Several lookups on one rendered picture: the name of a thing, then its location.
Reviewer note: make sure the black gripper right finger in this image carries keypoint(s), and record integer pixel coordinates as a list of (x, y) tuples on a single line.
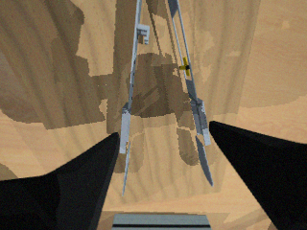
[(274, 170)]

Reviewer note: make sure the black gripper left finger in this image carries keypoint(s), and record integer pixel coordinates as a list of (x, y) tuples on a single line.
[(70, 197)]

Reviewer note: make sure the light wooden board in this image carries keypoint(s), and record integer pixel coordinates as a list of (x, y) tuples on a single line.
[(73, 60)]

